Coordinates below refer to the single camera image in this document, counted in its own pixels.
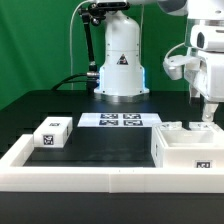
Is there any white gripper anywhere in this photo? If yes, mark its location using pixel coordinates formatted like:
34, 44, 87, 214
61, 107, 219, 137
185, 50, 224, 122

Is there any white cabinet body box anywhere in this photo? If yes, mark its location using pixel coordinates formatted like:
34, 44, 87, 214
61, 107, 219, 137
151, 123, 224, 168

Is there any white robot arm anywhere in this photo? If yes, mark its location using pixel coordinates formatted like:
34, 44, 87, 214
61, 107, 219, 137
90, 0, 224, 121

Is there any white cabinet top block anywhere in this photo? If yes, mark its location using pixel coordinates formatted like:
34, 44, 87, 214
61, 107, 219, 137
33, 117, 73, 148

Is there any white base marker plate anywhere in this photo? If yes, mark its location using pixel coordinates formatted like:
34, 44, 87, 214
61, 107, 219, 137
78, 113, 161, 127

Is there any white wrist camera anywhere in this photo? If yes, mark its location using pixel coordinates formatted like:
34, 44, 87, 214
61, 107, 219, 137
163, 55, 199, 80

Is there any black cable bundle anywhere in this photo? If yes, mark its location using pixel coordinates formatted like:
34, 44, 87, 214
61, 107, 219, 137
50, 71, 101, 92

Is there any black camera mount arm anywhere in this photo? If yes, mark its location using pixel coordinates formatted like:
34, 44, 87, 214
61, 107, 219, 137
78, 2, 130, 73

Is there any white cable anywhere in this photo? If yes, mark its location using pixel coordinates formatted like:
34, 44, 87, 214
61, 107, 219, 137
68, 0, 93, 91

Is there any white U-shaped obstacle frame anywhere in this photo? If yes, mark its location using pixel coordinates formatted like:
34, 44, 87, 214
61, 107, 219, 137
0, 134, 224, 193

